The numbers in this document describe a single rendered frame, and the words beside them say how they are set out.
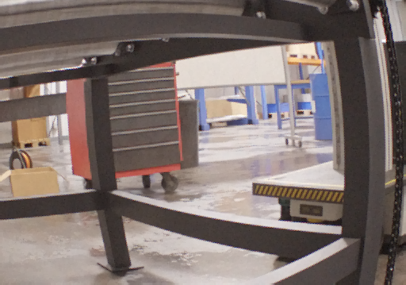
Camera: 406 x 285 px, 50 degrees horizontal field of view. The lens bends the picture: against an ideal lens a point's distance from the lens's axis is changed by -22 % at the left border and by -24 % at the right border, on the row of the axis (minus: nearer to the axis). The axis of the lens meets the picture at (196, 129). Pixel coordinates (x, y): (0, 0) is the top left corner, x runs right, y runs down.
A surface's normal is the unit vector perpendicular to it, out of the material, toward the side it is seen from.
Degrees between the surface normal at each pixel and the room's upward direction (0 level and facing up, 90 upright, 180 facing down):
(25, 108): 90
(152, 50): 90
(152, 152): 90
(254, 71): 90
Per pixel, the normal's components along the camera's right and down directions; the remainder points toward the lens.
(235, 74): 0.18, 0.04
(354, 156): -0.81, 0.10
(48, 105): 0.62, 0.00
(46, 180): 0.42, 0.02
